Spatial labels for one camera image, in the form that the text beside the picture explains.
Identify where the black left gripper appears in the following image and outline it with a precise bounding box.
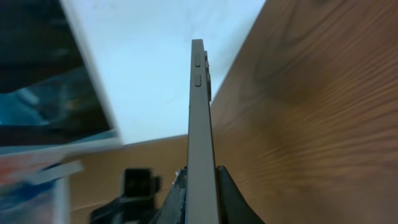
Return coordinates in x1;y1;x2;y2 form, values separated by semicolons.
89;169;161;224

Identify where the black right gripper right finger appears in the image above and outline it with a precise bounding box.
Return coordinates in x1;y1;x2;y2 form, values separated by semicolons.
218;166;265;224

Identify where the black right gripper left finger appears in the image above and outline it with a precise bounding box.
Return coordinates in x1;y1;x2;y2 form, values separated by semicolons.
149;167;187;224

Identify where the framed picture on wall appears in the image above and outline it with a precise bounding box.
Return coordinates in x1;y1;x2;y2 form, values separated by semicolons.
1;0;119;155

